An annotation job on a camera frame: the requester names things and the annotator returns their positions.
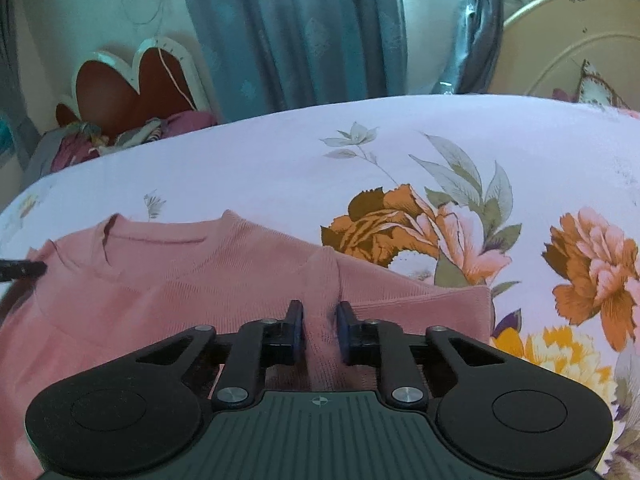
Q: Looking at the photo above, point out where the pink knit sweater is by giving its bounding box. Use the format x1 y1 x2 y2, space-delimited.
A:
1 212 494 479

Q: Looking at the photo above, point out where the pile of clothes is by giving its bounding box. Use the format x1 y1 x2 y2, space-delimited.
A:
22 110 218 190

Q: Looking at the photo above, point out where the red heart-shaped headboard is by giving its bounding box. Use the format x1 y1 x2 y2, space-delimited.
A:
54 37 210 139

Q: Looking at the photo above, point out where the floral pink bed sheet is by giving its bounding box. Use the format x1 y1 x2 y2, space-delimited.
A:
1 96 639 479

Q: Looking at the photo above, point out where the blue tied right curtain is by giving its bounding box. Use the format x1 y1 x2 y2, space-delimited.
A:
433 0 504 94

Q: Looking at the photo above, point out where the blue left curtain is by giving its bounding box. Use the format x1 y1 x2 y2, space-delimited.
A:
186 0 407 122

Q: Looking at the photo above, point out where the cream round headboard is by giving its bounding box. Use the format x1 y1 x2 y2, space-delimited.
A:
488 0 639 110

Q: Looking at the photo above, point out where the white orange patterned pillow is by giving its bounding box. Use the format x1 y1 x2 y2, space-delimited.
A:
577 58 629 110

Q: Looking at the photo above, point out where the white hanging cable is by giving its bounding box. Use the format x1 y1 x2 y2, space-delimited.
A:
118 0 198 111

